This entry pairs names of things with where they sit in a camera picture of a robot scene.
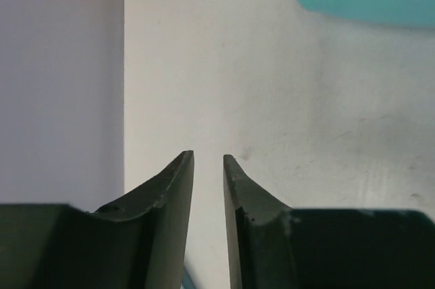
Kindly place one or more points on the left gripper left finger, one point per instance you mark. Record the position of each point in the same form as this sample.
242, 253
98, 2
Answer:
135, 241

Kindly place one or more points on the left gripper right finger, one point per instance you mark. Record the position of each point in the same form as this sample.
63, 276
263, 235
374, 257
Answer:
271, 245

